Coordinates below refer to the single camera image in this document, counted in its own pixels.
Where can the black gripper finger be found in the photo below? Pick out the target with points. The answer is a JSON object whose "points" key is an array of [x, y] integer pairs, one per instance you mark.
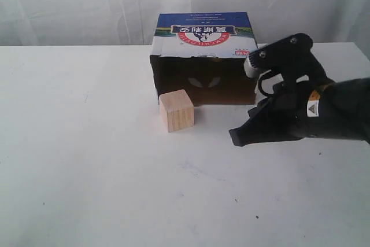
{"points": [[270, 120], [290, 57]]}

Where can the light wooden cube block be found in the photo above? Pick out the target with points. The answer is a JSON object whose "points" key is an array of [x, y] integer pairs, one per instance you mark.
{"points": [[176, 110]]}

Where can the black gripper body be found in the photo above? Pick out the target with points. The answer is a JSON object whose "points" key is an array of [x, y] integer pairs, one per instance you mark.
{"points": [[332, 111]]}

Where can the blue white cardboard box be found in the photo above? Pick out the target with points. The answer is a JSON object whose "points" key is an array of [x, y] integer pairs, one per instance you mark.
{"points": [[204, 54]]}

